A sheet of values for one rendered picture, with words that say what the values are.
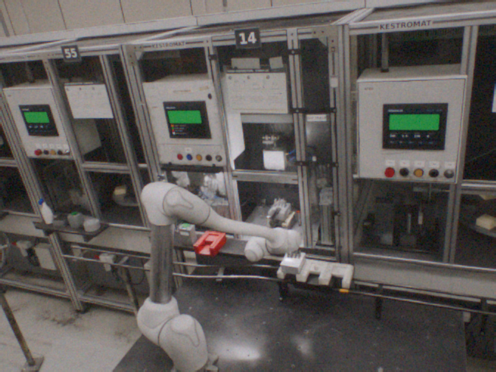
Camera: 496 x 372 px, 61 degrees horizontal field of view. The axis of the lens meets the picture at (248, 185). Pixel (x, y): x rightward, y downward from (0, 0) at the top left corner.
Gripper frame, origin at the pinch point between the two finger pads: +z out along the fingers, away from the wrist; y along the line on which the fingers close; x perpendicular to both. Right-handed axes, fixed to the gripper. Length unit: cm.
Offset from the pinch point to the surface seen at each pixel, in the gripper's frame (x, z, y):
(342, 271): -42, -24, -15
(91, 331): 151, -29, -102
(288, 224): -6.4, -1.3, -5.1
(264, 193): 19.2, 29.6, -3.0
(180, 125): 43, -16, 59
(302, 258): -21.4, -26.2, -8.8
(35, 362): 168, -66, -99
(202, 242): 36.3, -26.8, -6.2
